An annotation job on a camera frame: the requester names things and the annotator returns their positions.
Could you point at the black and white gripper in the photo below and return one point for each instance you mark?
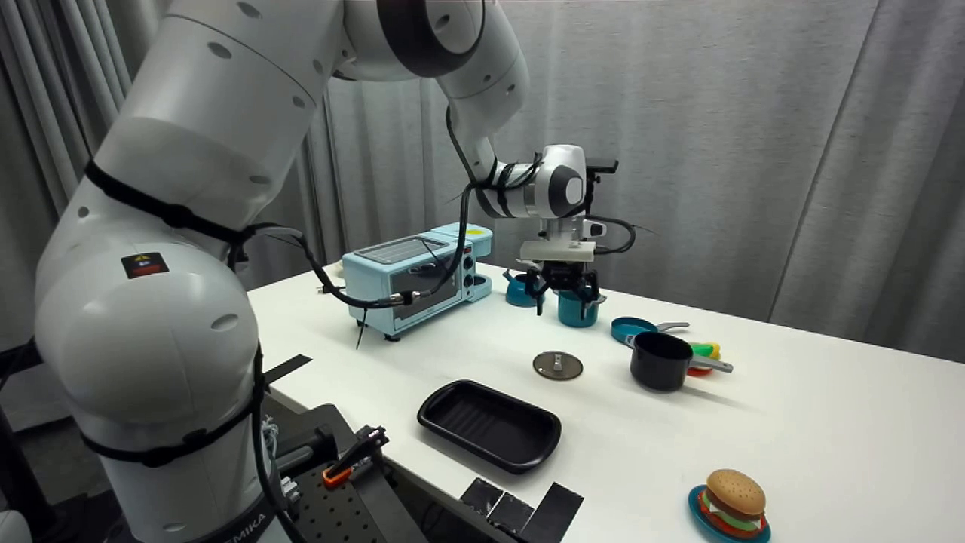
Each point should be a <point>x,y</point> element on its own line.
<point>566,254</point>

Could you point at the green and yellow toy vegetable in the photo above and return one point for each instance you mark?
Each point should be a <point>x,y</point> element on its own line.
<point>703,350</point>

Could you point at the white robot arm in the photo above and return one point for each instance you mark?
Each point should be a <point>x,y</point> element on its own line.
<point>136,311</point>

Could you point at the blue pan with handle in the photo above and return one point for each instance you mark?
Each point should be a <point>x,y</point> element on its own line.
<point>629,328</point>

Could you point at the blue toy kettle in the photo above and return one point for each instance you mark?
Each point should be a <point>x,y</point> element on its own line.
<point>519,289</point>

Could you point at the black mounting base plate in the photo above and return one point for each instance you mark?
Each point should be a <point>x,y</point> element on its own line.
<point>380,501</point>

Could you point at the round silver pot lid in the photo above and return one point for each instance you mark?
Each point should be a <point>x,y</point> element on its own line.
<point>556,367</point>

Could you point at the black tape strip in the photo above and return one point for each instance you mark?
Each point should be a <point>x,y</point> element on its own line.
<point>509,513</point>
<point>554,516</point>
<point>480,496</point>

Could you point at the orange handled clamp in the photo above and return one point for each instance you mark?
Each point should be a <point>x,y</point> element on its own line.
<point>365,442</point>

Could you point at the black rectangular tray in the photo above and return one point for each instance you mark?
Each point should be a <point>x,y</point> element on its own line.
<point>490,424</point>

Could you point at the light blue toy oven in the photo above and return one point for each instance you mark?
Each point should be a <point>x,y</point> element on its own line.
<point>418,278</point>

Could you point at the black saucepan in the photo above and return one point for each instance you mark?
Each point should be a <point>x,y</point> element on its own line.
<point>661,361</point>

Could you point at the blue pot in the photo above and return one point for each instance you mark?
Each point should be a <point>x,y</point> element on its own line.
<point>575,311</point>

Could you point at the grey curtain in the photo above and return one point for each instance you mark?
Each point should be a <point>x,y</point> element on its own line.
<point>794,161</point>

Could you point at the toy hamburger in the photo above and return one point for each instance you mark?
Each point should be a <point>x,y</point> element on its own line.
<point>733,501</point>

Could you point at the small blue plate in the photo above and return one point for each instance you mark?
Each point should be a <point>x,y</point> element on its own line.
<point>713,532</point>

